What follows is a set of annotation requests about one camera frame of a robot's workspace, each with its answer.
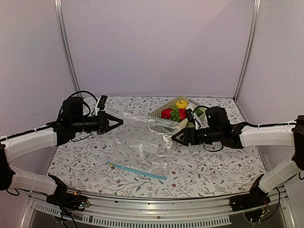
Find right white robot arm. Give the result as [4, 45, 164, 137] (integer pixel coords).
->
[171, 106, 304, 207]

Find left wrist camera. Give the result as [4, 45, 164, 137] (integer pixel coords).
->
[92, 95, 107, 116]

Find white toy radish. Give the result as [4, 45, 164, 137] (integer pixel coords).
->
[179, 108, 205, 130]

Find yellow toy apple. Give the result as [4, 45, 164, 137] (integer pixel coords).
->
[175, 100, 188, 109]

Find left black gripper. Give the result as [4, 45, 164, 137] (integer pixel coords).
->
[72, 111, 124, 135]

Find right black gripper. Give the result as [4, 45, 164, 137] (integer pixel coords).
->
[171, 127, 222, 146]

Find red toy apple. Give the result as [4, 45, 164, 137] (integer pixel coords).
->
[179, 108, 187, 121]

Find right aluminium frame post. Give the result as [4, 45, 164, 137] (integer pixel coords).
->
[233, 0, 261, 102]

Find beige perforated plastic basket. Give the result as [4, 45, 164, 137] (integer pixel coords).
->
[149, 96, 207, 130]

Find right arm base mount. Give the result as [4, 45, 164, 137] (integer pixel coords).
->
[229, 174, 270, 223]

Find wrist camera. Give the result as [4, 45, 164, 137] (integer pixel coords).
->
[186, 109, 202, 130]
[92, 95, 107, 116]

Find floral table mat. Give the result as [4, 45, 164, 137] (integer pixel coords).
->
[47, 96, 266, 198]

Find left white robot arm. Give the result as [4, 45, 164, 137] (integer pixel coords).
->
[0, 95, 123, 206]

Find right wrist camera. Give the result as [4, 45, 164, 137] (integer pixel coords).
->
[186, 109, 202, 130]

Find clear zip top bag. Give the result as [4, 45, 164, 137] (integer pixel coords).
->
[107, 112, 178, 180]

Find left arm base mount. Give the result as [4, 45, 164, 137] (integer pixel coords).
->
[46, 175, 90, 211]

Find left aluminium frame post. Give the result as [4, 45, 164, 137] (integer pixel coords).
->
[54, 0, 81, 92]

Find aluminium frame post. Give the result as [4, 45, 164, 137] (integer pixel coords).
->
[233, 0, 261, 102]
[54, 0, 81, 92]

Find red toy pepper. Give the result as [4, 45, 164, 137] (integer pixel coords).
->
[161, 108, 173, 119]

